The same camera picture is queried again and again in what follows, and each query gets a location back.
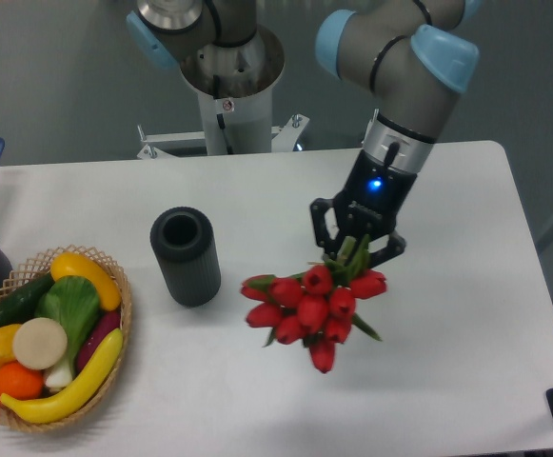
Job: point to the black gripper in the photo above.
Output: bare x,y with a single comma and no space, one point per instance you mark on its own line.
368,204

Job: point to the red tulip bouquet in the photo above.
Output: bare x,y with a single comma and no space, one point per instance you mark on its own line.
317,307

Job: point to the dark grey ribbed vase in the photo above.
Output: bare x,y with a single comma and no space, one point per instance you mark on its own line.
183,243

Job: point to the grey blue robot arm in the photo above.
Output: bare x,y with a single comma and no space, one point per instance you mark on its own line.
404,53

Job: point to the purple eggplant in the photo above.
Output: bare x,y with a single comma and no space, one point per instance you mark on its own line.
107,323

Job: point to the green bok choy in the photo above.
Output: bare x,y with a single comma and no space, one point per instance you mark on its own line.
74,304

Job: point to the woven wicker basket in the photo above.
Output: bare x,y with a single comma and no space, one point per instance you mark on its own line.
39,265

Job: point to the beige round disc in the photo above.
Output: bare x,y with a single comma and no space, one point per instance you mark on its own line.
39,343

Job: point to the yellow banana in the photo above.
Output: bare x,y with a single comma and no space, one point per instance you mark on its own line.
73,397

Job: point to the green cucumber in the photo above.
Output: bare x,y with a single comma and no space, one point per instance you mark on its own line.
19,305

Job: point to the orange fruit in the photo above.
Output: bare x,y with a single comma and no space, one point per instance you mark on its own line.
19,382

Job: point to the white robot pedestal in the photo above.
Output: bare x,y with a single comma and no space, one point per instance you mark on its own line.
236,83

